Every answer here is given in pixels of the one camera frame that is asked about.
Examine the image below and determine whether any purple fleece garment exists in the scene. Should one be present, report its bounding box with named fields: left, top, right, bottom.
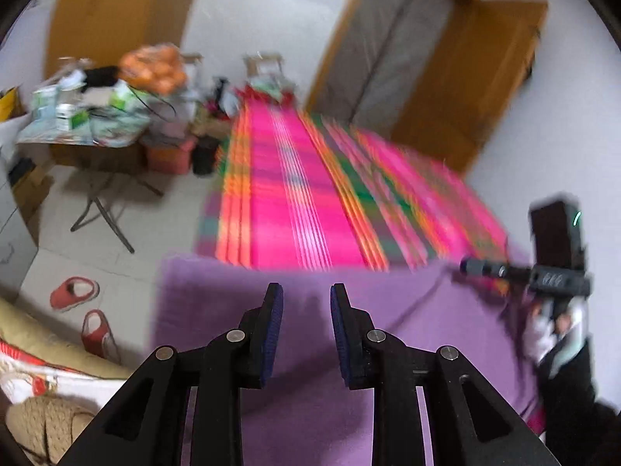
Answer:
left=153, top=255, right=537, bottom=465

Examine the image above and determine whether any folding table with patterned top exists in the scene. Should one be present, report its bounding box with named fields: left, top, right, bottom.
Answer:
left=17, top=107, right=164, bottom=254

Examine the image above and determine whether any white gloved right hand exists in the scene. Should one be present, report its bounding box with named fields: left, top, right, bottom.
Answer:
left=522, top=297, right=588, bottom=379

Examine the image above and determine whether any red slipper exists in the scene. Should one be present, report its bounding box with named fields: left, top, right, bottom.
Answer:
left=49, top=276, right=100, bottom=311
left=81, top=309, right=121, bottom=364

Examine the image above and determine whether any pink plaid bed sheet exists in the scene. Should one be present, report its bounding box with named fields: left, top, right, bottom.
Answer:
left=197, top=101, right=512, bottom=273

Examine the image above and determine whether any brown plush blanket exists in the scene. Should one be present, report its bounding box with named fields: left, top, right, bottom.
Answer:
left=5, top=396, right=95, bottom=465

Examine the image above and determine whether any wooden door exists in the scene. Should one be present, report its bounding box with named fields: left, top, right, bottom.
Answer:
left=392, top=0, right=548, bottom=174

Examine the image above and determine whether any pink plastic storage box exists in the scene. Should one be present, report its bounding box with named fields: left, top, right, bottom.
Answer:
left=143, top=138, right=197, bottom=175

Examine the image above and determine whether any beige pillow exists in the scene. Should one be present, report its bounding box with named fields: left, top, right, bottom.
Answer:
left=1, top=299, right=132, bottom=379

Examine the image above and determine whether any grey drawer cabinet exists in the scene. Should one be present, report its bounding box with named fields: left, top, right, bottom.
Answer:
left=0, top=170, right=38, bottom=302

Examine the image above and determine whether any grey door curtain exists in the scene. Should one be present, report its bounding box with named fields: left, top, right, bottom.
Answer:
left=315, top=0, right=454, bottom=138

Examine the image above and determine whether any open cardboard box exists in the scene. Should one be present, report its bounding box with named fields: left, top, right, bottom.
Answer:
left=243, top=52, right=284, bottom=81

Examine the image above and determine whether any green tissue box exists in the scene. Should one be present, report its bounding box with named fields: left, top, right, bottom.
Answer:
left=108, top=80, right=144, bottom=113

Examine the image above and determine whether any bag of oranges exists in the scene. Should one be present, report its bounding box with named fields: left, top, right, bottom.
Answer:
left=118, top=43, right=187, bottom=96

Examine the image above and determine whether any brown wooden wardrobe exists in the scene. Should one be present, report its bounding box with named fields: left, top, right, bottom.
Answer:
left=44, top=0, right=193, bottom=77

